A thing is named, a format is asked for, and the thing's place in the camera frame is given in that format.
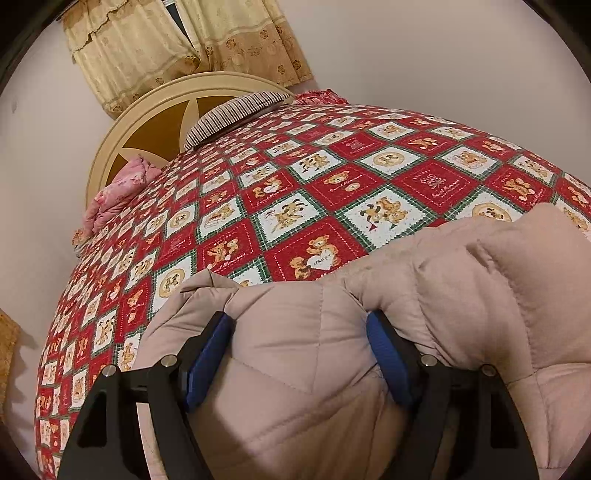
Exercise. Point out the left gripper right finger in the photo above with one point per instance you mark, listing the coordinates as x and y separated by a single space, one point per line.
461 424

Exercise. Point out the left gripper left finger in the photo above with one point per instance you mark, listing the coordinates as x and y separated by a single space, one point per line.
106 442

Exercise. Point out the beige quilted puffer jacket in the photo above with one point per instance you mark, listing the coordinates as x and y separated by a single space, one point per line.
300 394

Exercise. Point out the yellow side curtain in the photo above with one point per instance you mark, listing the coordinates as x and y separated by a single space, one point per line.
9 334

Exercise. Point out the red teddy bear bedspread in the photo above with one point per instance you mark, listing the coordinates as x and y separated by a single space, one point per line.
292 195

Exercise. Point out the pink folded blanket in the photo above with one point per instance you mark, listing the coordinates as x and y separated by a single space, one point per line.
114 197

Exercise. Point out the cream round headboard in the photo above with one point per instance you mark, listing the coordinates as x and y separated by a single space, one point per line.
155 126

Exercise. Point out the striped pillow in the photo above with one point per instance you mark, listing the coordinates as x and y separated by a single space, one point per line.
231 113

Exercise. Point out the yellow floral window curtain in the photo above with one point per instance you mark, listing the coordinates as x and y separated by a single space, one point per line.
127 48

